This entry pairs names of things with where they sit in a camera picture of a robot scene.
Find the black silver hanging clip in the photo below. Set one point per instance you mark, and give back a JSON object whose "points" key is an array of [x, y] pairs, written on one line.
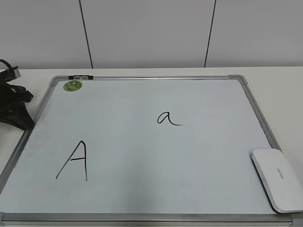
{"points": [[80, 77]]}

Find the white aluminium-framed whiteboard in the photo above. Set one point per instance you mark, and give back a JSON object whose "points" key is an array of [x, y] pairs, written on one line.
{"points": [[142, 151]]}

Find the round green magnet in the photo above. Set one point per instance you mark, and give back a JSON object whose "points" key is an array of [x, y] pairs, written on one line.
{"points": [[73, 85]]}

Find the white rectangular board eraser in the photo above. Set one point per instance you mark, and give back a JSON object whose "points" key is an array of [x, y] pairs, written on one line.
{"points": [[279, 180]]}

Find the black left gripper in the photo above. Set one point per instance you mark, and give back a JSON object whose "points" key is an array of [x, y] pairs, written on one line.
{"points": [[13, 99]]}

